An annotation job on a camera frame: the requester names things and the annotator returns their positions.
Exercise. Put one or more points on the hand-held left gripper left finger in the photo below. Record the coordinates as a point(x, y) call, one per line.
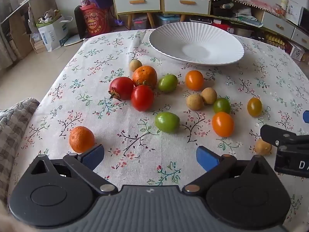
point(93, 156)

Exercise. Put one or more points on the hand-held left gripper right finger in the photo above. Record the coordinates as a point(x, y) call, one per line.
point(207, 160)

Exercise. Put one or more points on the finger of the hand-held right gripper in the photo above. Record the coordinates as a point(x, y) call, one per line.
point(306, 116)
point(272, 134)

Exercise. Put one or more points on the beige longan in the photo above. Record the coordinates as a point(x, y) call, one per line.
point(194, 102)
point(209, 95)
point(135, 65)
point(262, 148)

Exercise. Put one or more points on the small orange mandarin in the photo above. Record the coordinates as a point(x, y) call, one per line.
point(82, 139)

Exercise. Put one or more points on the yellow-brown cherry tomato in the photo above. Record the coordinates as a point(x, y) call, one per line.
point(254, 106)

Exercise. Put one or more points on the orange cherry tomato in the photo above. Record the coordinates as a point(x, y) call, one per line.
point(222, 124)
point(194, 80)

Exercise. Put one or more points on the light green tomato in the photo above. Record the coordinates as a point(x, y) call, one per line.
point(167, 122)
point(168, 83)

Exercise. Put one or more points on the dark green cherry tomato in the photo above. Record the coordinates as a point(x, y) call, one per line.
point(221, 105)

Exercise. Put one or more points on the red tomato with dry calyx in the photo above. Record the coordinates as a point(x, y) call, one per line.
point(122, 87)

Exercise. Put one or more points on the red cherry tomato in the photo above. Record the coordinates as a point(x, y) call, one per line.
point(142, 98)

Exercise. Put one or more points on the large orange mandarin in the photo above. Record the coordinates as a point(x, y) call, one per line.
point(144, 75)

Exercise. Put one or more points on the white ribbed plate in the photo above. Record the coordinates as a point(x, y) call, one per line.
point(193, 43)

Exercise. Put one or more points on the floral tablecloth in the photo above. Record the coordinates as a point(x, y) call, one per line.
point(135, 159)

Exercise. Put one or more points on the white patterned box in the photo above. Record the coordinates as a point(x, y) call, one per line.
point(296, 52)

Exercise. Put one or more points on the yellow egg trays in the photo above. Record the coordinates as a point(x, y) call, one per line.
point(275, 40)

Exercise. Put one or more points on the grey checked quilt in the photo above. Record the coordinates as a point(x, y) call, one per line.
point(12, 130)

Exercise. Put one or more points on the black appliance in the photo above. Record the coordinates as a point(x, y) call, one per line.
point(304, 17)

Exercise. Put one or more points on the stack of books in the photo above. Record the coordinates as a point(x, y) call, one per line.
point(38, 46)

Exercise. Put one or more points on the white paper bag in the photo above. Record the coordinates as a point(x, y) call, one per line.
point(54, 35)

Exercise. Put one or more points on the black panel on white base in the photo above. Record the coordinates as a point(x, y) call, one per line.
point(78, 21)

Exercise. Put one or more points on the clear storage box pink contents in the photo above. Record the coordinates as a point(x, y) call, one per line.
point(140, 22)

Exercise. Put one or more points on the plush toys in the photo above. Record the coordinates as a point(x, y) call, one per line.
point(48, 17)

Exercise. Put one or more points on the clear storage box blue lid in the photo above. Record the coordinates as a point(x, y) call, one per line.
point(167, 19)

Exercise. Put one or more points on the low wooden cabinet white drawer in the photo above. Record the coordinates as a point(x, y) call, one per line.
point(187, 2)

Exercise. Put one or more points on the tall wooden cabinet white drawer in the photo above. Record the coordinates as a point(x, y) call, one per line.
point(136, 1)

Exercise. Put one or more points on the wooden bookshelf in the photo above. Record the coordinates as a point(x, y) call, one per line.
point(43, 2)

